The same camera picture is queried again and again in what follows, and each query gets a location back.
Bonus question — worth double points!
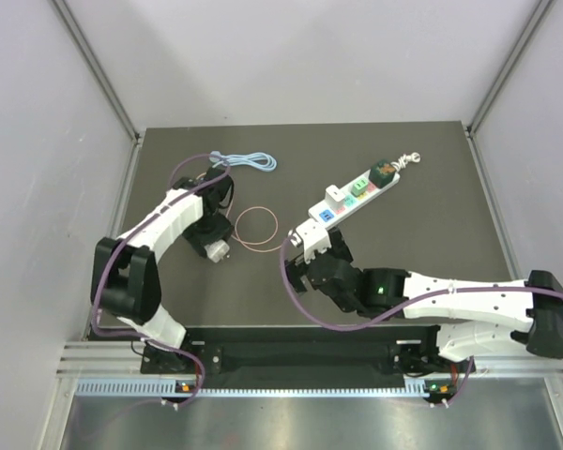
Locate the small white plug adapter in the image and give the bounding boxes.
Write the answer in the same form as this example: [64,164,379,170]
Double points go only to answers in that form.
[205,239,230,263]

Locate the pink usb cable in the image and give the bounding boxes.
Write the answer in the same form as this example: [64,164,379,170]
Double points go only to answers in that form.
[229,205,296,254]

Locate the white multicolour power strip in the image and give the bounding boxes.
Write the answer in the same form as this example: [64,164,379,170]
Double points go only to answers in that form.
[308,169,401,230]

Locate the white charger block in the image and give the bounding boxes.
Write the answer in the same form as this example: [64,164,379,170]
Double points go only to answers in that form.
[325,185,345,210]

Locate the light green plug adapter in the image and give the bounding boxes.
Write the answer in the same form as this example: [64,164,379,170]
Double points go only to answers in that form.
[351,178,369,197]

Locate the dark green plug adapter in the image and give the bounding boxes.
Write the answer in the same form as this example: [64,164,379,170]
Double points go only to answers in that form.
[369,159,396,188]

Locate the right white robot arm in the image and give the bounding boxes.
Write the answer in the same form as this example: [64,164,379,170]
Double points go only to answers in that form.
[280,225,563,371]

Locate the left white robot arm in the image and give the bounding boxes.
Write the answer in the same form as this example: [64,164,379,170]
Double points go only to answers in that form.
[90,168,235,374]

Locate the light blue power strip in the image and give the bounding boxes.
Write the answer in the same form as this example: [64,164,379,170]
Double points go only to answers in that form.
[208,151,278,173]

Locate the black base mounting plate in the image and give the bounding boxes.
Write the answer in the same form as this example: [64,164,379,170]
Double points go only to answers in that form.
[140,322,465,376]

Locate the slotted cable duct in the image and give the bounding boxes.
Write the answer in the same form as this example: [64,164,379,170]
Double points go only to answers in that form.
[74,377,456,398]

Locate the left aluminium frame post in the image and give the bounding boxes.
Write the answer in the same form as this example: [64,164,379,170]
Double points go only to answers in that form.
[49,0,145,146]

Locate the aluminium frame post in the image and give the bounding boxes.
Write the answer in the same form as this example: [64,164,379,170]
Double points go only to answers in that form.
[464,0,557,137]
[49,0,145,146]

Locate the right aluminium frame post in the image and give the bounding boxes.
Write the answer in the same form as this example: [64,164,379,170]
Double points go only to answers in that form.
[464,0,557,137]

